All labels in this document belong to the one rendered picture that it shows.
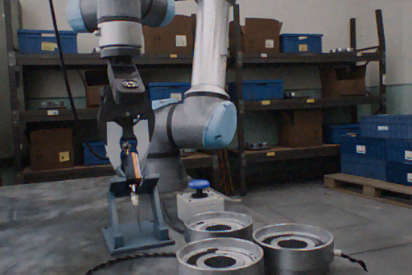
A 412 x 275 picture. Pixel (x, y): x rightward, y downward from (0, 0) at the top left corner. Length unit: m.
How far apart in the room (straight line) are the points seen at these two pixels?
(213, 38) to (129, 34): 0.39
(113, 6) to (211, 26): 0.41
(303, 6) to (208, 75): 4.55
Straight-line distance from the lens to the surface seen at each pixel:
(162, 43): 4.17
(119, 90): 0.62
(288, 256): 0.54
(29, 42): 4.06
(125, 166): 0.70
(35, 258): 0.69
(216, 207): 0.77
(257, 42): 4.52
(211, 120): 0.96
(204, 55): 1.04
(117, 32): 0.71
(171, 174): 1.05
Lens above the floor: 1.03
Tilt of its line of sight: 3 degrees down
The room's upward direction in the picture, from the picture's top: 2 degrees counter-clockwise
